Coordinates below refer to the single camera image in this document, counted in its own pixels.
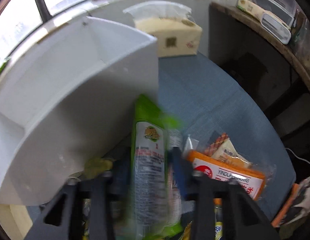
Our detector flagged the orange white snack packet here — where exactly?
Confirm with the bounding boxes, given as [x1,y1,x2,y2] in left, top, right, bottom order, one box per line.
[186,150,266,200]

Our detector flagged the green snack bag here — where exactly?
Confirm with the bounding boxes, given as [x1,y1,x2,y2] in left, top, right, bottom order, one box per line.
[128,94,183,239]

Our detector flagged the clear wrapped toast snack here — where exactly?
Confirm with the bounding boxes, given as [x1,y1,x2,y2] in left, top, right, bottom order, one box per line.
[204,133,252,168]

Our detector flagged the white storage box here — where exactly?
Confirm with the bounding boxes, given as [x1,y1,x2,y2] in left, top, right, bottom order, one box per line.
[0,17,159,206]

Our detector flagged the wooden side shelf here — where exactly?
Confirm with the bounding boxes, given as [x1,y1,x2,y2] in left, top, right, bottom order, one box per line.
[210,2,310,100]

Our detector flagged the white digital clock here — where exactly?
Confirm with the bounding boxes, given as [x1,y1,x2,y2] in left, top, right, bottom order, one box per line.
[260,11,291,45]

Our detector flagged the beige tissue pack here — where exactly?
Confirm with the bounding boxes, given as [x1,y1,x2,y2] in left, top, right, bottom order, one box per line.
[123,0,203,57]

